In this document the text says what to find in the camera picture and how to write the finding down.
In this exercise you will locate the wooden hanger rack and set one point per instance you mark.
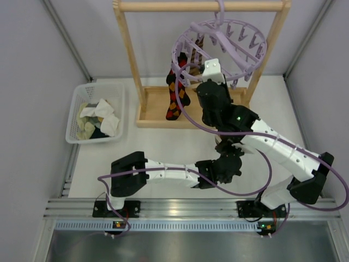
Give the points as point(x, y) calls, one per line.
point(154, 100)

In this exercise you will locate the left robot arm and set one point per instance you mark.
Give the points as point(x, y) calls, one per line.
point(140, 171)

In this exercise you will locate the white plastic basket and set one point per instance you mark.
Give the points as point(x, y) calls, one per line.
point(113, 93)

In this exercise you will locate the grey sock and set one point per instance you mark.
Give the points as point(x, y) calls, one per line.
point(92, 105)

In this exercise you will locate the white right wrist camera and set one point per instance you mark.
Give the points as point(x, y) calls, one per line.
point(212, 71)

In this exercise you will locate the dark navy sock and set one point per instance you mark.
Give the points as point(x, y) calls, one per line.
point(97, 134)

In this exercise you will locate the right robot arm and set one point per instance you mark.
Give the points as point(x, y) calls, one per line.
point(242, 130)

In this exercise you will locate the purple round clip hanger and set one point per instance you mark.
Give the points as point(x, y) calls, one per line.
point(242, 42)

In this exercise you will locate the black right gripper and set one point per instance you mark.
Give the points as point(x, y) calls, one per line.
point(200, 69)

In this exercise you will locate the red black argyle sock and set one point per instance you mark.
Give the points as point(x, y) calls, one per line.
point(176, 94)

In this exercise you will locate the white slotted cable duct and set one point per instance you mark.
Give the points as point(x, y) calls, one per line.
point(172, 226)

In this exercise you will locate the aluminium mounting rail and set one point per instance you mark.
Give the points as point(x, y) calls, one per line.
point(175, 209)

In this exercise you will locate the pale green sock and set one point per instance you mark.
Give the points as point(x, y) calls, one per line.
point(84, 124)

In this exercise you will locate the brown striped sock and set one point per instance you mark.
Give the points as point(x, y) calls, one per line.
point(218, 140)
point(196, 58)

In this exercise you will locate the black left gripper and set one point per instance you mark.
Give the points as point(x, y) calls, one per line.
point(227, 146)

